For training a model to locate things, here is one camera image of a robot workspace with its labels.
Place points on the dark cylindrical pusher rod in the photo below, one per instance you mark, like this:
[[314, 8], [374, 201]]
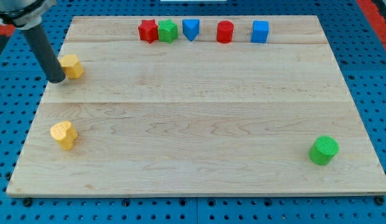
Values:
[[44, 53]]

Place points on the yellow hexagon block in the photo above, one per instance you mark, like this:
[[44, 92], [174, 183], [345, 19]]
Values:
[[72, 66]]

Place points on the red star block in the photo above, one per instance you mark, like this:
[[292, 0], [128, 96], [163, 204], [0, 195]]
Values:
[[148, 30]]

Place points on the green star block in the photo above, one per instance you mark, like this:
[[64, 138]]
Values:
[[167, 31]]

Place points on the yellow heart block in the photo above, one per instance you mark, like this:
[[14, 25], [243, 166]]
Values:
[[64, 134]]

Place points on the light wooden board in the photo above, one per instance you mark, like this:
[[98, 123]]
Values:
[[198, 119]]

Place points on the blue triangle block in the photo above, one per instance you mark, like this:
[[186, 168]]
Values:
[[191, 28]]

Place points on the red cylinder block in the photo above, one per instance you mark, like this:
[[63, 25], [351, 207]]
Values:
[[225, 30]]

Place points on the blue cube block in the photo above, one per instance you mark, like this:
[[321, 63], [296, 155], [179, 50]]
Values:
[[260, 31]]

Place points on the green cylinder block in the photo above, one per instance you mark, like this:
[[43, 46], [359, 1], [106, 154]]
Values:
[[323, 150]]

